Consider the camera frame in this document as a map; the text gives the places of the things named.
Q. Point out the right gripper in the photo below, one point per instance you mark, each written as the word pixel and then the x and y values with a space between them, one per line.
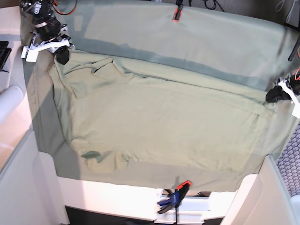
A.
pixel 51 38

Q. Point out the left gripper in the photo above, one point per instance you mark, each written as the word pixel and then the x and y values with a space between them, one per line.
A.
pixel 289 85

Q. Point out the light green T-shirt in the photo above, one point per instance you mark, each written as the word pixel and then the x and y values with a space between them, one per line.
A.
pixel 112 116

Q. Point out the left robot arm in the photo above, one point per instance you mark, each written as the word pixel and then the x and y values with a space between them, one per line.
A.
pixel 276 83

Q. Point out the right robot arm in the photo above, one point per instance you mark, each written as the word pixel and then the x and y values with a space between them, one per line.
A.
pixel 42 12

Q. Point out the white paper roll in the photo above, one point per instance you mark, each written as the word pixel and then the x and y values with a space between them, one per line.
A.
pixel 10 98

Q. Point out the black mesh chair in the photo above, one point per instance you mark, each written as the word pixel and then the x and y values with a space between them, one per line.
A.
pixel 289 164

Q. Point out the red black far clamp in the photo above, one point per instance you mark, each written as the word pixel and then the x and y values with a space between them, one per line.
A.
pixel 178 11

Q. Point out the blue black bar clamp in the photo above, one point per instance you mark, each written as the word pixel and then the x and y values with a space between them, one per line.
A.
pixel 174 199

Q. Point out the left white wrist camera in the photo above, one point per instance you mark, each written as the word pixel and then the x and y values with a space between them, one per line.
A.
pixel 296 111

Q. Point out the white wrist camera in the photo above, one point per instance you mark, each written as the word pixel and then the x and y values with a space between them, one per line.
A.
pixel 296 111
pixel 29 54

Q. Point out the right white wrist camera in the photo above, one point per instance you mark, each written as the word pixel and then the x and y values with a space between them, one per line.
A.
pixel 29 54

